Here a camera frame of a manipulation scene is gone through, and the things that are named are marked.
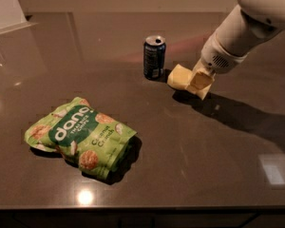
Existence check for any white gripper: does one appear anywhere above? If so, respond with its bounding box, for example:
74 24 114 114
186 33 246 100

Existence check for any yellow sponge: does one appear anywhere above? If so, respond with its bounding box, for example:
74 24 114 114
167 64 192 90

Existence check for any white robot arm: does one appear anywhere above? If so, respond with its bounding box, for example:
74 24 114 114
186 0 285 98

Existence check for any blue pepsi can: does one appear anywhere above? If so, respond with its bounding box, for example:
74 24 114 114
143 35 166 80

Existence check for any green rice chips bag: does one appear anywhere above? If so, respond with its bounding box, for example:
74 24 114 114
25 97 136 180

